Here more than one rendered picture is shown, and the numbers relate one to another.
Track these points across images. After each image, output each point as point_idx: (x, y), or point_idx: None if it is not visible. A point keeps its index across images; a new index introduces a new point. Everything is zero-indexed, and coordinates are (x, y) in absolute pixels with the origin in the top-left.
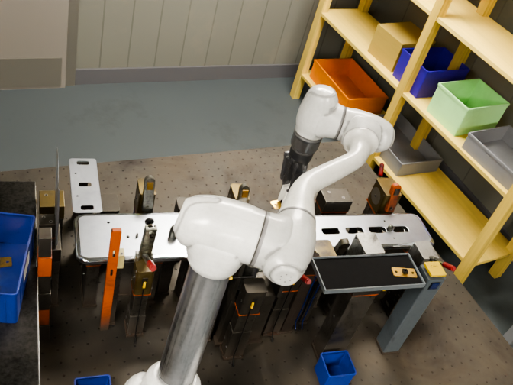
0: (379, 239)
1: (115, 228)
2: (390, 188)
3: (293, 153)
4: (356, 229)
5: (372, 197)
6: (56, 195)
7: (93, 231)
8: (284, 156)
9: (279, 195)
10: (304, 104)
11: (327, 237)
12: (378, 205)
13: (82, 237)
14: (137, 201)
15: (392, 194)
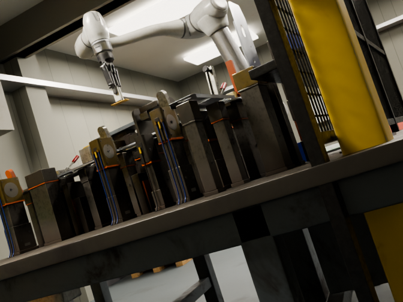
0: (62, 178)
1: (228, 60)
2: (11, 174)
3: (112, 54)
4: (62, 178)
5: (10, 194)
6: (248, 37)
7: (232, 102)
8: (106, 68)
9: (120, 95)
10: (102, 18)
11: (89, 166)
12: (19, 191)
13: None
14: (175, 120)
15: (15, 176)
